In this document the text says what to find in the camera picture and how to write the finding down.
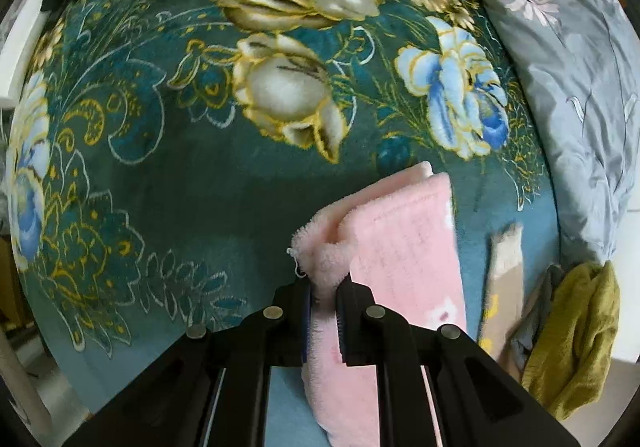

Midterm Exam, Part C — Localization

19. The pink towel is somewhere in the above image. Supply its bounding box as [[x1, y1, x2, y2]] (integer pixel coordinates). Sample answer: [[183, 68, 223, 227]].
[[287, 161, 468, 447]]

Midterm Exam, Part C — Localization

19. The green knitted sweater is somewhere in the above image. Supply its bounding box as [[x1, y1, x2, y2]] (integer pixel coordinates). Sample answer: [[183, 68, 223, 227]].
[[521, 261, 621, 420]]

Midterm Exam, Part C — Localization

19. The beige patterned sock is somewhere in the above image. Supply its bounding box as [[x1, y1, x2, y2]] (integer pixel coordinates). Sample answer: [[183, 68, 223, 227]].
[[477, 222, 525, 353]]

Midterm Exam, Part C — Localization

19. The blue floral duvet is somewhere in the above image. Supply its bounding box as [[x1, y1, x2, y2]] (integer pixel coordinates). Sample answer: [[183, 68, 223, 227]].
[[447, 0, 640, 268]]

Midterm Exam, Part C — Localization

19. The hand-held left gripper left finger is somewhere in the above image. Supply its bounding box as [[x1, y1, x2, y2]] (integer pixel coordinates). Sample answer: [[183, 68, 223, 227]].
[[90, 283, 313, 447]]

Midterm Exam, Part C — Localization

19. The white and black wardrobe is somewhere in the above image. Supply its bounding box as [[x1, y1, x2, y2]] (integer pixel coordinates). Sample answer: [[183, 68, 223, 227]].
[[612, 209, 640, 363]]

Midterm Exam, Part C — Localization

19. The white bedside cabinet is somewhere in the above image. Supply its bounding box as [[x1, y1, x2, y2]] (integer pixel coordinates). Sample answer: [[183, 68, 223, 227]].
[[0, 0, 51, 108]]

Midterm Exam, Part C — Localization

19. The teal floral blanket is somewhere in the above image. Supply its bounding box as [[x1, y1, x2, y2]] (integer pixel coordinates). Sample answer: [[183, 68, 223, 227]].
[[10, 0, 561, 447]]

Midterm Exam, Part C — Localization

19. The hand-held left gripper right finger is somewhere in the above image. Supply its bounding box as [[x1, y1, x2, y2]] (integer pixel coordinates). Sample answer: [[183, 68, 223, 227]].
[[336, 274, 563, 447]]

